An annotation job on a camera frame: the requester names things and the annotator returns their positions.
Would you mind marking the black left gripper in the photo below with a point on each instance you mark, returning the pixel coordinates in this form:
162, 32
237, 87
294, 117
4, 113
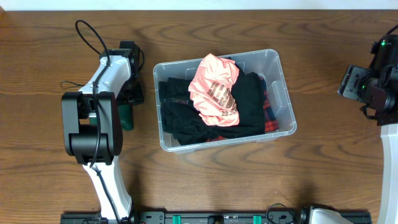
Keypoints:
135, 94

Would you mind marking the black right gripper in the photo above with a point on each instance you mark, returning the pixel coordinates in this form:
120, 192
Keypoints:
354, 86

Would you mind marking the dark green cloth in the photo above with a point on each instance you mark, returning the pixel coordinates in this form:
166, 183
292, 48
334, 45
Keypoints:
114, 116

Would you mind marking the black garment with tape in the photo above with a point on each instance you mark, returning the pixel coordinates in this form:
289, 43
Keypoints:
179, 116

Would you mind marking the pink garment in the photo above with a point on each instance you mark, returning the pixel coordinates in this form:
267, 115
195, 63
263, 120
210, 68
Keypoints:
211, 91

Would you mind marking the red black plaid shirt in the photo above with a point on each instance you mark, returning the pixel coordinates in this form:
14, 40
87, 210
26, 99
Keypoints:
271, 123

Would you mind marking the black hooded garment large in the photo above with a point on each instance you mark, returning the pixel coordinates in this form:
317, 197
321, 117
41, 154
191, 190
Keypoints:
247, 91

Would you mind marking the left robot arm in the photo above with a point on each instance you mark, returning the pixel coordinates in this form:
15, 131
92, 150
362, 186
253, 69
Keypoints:
94, 119

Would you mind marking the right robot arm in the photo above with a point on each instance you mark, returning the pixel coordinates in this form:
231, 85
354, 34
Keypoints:
376, 88

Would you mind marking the clear plastic storage bin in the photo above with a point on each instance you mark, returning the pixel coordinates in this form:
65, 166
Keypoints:
266, 63

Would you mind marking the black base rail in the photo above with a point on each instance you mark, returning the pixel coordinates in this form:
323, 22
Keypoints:
275, 214

